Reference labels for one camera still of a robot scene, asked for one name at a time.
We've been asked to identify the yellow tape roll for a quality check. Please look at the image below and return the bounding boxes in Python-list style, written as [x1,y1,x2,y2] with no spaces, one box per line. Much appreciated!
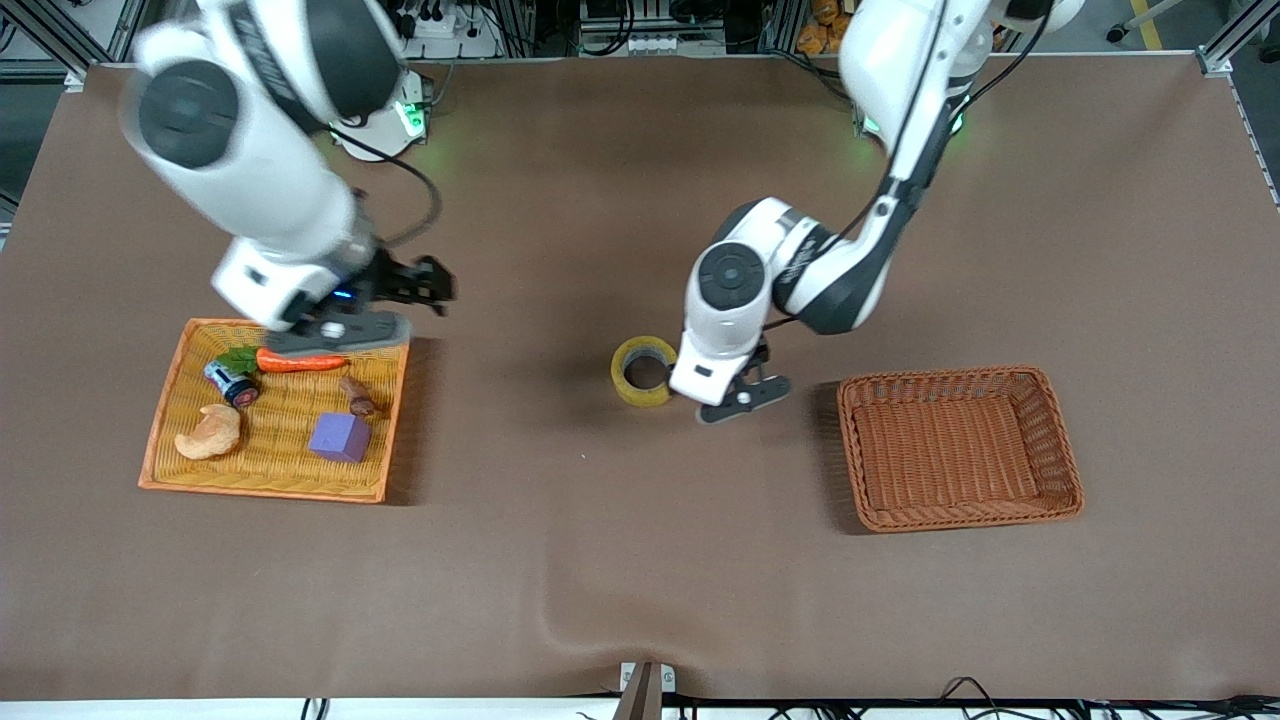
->
[611,336,680,408]

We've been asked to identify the orange toy carrot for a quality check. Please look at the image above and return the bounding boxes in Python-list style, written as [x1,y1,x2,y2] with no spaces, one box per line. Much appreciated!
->
[216,345,350,376]

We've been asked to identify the purple foam cube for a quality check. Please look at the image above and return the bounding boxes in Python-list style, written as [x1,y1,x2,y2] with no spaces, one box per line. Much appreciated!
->
[308,411,372,464]

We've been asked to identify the small blue battery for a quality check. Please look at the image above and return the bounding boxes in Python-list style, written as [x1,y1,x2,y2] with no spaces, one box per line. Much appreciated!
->
[204,361,261,409]

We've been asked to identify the brown wicker basket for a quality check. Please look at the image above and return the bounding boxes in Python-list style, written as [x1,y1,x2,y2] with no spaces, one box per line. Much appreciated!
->
[837,366,1085,533]

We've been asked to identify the yellow wicker tray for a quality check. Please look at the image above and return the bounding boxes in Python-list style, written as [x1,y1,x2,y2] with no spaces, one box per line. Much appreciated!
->
[138,318,412,504]

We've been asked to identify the toy croissant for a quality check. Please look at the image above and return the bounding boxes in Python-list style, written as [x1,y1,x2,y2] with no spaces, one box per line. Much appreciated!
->
[174,403,243,461]

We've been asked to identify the white power strip with plugs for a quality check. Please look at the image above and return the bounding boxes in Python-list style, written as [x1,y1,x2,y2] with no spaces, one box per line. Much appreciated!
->
[395,0,503,59]

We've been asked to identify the orange snack bags pile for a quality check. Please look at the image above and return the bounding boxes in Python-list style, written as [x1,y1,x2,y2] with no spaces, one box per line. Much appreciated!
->
[797,0,846,57]

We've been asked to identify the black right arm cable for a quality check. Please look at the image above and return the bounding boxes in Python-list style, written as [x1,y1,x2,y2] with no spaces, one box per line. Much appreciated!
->
[328,124,444,250]

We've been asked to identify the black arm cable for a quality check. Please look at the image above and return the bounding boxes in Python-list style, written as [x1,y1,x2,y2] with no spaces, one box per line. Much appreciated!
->
[328,124,444,250]
[765,0,1051,331]

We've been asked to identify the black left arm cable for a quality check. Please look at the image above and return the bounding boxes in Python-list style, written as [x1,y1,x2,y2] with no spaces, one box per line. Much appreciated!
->
[765,0,1051,331]

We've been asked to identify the aluminium frame profile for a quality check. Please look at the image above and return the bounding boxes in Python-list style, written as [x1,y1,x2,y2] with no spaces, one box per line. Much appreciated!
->
[1197,0,1280,79]
[0,0,141,93]

